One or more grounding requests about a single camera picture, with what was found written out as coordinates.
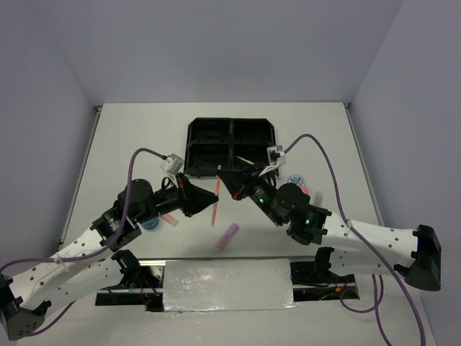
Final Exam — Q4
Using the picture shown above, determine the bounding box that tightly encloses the orange highlighter pen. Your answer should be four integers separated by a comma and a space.
211, 164, 222, 227

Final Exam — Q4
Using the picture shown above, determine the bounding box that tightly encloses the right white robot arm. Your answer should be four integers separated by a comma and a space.
218, 170, 442, 291

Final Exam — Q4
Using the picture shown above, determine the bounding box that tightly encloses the orange glue stick left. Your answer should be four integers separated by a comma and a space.
161, 214, 179, 226

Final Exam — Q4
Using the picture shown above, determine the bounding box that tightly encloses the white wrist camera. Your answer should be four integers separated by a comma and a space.
161, 154, 184, 184
259, 145, 287, 177

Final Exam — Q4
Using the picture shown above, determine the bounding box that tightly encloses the black four-compartment organizer tray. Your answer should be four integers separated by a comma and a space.
184, 117, 276, 178

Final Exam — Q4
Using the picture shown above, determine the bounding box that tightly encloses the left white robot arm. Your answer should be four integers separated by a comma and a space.
1, 173, 218, 341

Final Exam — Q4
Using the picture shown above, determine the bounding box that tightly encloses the pink glue bottle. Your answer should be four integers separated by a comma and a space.
300, 186, 310, 195

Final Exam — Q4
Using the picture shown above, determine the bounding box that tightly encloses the yellow highlighter pen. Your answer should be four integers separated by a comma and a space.
236, 156, 255, 168

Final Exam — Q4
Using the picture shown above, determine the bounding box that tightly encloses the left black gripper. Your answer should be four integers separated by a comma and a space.
136, 172, 218, 224

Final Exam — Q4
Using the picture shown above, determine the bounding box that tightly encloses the silver tape sheet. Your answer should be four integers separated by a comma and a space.
163, 259, 296, 312

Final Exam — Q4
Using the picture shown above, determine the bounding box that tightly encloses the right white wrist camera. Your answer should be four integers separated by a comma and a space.
259, 145, 287, 177

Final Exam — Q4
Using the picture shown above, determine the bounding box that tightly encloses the purple glue stick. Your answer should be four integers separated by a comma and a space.
216, 223, 239, 250

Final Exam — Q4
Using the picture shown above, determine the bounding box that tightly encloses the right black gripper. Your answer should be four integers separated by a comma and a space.
217, 161, 283, 226

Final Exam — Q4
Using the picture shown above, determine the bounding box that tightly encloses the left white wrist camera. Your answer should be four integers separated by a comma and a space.
161, 154, 184, 184

